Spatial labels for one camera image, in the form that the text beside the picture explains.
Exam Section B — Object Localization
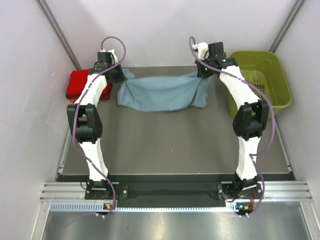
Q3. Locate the corner aluminium profile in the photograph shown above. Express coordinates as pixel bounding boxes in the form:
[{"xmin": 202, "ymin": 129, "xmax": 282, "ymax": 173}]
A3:
[
  {"xmin": 35, "ymin": 0, "xmax": 82, "ymax": 71},
  {"xmin": 269, "ymin": 0, "xmax": 306, "ymax": 53}
]

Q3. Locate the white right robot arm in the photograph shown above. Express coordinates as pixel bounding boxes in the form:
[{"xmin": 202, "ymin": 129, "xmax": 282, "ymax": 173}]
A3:
[{"xmin": 190, "ymin": 42, "xmax": 270, "ymax": 200}]

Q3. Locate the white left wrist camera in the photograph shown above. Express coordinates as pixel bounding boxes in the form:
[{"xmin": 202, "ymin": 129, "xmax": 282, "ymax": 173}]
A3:
[{"xmin": 108, "ymin": 49, "xmax": 119, "ymax": 65}]

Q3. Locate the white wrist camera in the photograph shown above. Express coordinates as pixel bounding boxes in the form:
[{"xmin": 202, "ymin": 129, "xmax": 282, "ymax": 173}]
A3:
[
  {"xmin": 191, "ymin": 42, "xmax": 209, "ymax": 60},
  {"xmin": 108, "ymin": 49, "xmax": 119, "ymax": 65}
]

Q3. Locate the right corner aluminium profile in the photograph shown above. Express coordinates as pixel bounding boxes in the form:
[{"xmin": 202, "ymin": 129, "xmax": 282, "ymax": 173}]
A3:
[{"xmin": 269, "ymin": 0, "xmax": 306, "ymax": 53}]

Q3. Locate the slotted grey cable duct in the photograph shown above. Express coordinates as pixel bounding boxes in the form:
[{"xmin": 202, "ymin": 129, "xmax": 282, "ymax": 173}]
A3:
[{"xmin": 49, "ymin": 201, "xmax": 253, "ymax": 213}]

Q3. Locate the folded red t shirt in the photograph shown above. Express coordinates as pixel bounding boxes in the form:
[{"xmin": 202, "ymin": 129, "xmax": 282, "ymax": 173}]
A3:
[{"xmin": 66, "ymin": 69, "xmax": 113, "ymax": 100}]

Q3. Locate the olive green plastic basket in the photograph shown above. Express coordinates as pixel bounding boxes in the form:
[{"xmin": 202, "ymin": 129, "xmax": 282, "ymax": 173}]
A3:
[{"xmin": 230, "ymin": 50, "xmax": 292, "ymax": 115}]

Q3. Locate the light blue t shirt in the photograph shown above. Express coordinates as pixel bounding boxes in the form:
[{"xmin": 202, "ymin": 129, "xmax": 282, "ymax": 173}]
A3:
[{"xmin": 117, "ymin": 68, "xmax": 211, "ymax": 113}]

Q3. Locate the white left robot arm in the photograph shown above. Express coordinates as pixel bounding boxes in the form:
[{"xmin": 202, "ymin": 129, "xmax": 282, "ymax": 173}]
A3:
[{"xmin": 66, "ymin": 49, "xmax": 125, "ymax": 200}]

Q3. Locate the aluminium front frame rail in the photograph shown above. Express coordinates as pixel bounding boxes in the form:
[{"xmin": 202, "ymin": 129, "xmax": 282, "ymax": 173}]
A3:
[{"xmin": 40, "ymin": 181, "xmax": 313, "ymax": 202}]

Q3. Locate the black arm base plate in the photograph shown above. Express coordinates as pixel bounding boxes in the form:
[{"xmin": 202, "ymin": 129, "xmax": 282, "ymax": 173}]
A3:
[{"xmin": 84, "ymin": 181, "xmax": 263, "ymax": 201}]

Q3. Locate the left corner aluminium profile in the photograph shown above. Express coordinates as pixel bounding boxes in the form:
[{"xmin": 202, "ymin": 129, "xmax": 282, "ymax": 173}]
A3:
[{"xmin": 35, "ymin": 0, "xmax": 82, "ymax": 71}]

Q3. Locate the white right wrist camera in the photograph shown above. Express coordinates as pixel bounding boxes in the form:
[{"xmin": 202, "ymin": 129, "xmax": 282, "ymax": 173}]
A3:
[{"xmin": 191, "ymin": 42, "xmax": 209, "ymax": 60}]

